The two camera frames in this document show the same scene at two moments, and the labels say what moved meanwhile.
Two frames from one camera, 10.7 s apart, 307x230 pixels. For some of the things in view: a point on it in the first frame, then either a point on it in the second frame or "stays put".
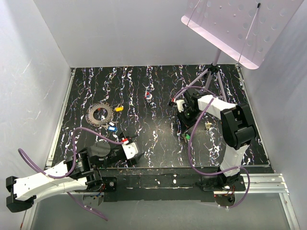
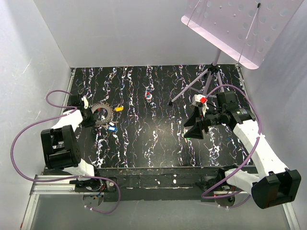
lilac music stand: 245,30 stays put
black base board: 168,185 stays put
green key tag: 186,137 stays put
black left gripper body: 115,155 to 89,120
